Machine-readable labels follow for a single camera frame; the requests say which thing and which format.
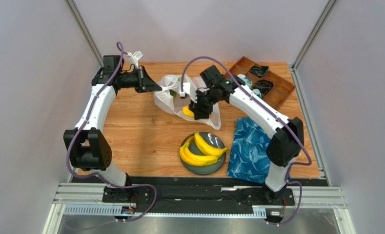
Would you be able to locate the white plastic bag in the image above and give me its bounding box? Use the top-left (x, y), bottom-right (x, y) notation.
top-left (153, 75), bottom-right (221, 130)

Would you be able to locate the yellow fake banana bunch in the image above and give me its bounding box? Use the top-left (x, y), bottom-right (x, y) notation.
top-left (179, 136), bottom-right (219, 167)

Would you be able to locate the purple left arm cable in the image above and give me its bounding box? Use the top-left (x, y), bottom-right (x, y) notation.
top-left (65, 41), bottom-right (158, 223)

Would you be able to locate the black rolled sock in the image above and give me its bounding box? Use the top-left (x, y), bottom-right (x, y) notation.
top-left (253, 79), bottom-right (274, 97)

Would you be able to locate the green fake fruit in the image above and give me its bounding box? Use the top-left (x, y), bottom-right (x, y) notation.
top-left (169, 90), bottom-right (177, 99)

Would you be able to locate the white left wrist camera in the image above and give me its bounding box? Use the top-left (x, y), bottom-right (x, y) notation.
top-left (126, 51), bottom-right (143, 69)

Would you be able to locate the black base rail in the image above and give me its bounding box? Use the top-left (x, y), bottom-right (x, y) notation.
top-left (72, 175), bottom-right (329, 215)

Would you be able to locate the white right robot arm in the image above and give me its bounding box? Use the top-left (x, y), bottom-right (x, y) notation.
top-left (180, 65), bottom-right (304, 193)

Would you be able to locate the teal white sock upper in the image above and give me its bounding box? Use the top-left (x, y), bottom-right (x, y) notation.
top-left (237, 74), bottom-right (253, 89)

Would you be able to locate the dark rolled sock upper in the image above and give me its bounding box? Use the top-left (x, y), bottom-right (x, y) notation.
top-left (249, 64), bottom-right (269, 78)

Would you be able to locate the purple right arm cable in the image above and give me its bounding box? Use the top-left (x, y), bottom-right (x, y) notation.
top-left (180, 56), bottom-right (312, 226)

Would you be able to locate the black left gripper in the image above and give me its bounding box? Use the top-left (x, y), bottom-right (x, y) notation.
top-left (118, 66), bottom-right (162, 94)

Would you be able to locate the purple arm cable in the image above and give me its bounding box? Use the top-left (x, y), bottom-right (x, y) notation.
top-left (65, 41), bottom-right (158, 223)
top-left (180, 56), bottom-right (312, 226)

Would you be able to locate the aluminium frame base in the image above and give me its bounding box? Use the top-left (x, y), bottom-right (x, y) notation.
top-left (43, 176), bottom-right (355, 234)

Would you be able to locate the dark blue ceramic plate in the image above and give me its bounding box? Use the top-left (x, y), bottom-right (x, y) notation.
top-left (180, 132), bottom-right (227, 176)

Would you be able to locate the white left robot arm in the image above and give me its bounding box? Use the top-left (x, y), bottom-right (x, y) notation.
top-left (63, 51), bottom-right (162, 190)

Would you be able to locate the teal white sock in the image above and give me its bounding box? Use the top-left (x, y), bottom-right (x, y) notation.
top-left (252, 89), bottom-right (263, 99)
top-left (237, 74), bottom-right (253, 89)

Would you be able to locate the teal white sock lower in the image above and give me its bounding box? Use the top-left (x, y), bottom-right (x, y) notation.
top-left (252, 89), bottom-right (263, 99)

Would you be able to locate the blue patterned cloth bag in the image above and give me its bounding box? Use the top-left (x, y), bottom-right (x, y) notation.
top-left (227, 117), bottom-right (271, 184)

